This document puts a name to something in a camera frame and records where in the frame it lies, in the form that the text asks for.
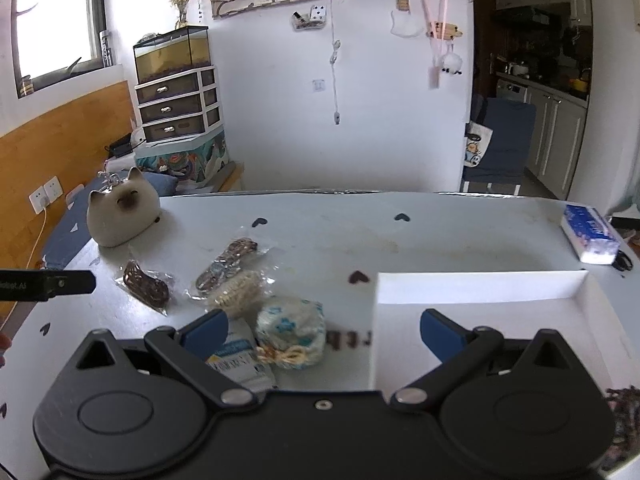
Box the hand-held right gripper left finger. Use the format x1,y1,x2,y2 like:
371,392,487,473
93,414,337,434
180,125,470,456
75,308,256,407

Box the colourful printed storage box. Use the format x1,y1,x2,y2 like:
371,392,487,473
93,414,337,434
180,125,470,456
134,127,232,184

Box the dark beaded necklace packet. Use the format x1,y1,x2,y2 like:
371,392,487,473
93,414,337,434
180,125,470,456
189,236,275,302

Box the glass terrarium tank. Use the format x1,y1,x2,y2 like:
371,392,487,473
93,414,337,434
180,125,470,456
132,25,211,85

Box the dark patterned fabric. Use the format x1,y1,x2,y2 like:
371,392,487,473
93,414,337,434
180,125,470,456
601,385,640,468

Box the white cardboard box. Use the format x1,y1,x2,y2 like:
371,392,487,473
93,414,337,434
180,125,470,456
369,269,628,397

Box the blue tissue pack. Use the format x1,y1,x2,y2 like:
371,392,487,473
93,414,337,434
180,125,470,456
560,203,621,265

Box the white charging cable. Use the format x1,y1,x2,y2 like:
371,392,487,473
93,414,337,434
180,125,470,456
24,204,49,272

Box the cream woven item packet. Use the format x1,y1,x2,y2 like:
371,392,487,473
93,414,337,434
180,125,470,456
206,270,277,319

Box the printed tote bag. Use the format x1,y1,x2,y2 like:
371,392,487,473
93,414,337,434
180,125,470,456
462,120,494,167

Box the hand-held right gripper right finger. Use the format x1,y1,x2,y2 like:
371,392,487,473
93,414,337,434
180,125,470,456
390,308,581,406

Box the dried flowers vase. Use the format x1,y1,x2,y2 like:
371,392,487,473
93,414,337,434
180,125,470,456
169,0,197,30

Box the washing machine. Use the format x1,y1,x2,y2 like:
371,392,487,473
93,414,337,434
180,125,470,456
495,79,529,107

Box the black bag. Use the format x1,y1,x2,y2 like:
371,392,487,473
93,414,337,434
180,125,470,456
106,134,137,159

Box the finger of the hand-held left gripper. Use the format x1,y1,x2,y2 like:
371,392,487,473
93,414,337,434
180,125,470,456
42,270,97,302

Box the brown leaf necklace packet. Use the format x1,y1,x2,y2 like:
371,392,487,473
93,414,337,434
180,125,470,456
116,259,174,317

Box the white wall sockets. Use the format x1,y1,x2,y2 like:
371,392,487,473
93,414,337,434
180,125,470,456
28,175,64,214

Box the clear wall holder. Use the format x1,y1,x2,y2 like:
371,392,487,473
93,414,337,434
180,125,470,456
291,5,329,31

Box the blue chair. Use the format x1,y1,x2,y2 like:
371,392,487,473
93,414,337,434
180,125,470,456
461,97,537,196

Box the cream cat plush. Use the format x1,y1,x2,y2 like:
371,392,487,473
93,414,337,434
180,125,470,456
86,166,161,248

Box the white drawer unit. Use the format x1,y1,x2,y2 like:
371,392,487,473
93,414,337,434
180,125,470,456
134,65,221,144

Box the white hanging plush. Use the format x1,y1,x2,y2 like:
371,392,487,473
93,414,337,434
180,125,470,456
439,42,464,77

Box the white pull cord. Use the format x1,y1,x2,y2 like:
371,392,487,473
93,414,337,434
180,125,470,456
327,0,344,126

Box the window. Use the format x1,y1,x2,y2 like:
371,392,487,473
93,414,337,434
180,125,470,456
12,0,107,92

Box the white blue fabric bundle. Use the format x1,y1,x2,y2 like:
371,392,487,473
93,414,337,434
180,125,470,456
254,297,327,372

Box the grey kitchen cabinets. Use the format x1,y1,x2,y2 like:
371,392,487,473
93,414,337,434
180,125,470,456
522,84,589,202

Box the wooden wall hooks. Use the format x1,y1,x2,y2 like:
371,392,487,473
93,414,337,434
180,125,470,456
425,22,461,41

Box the blue white paper packet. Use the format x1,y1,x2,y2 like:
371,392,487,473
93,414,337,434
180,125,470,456
204,317,279,394

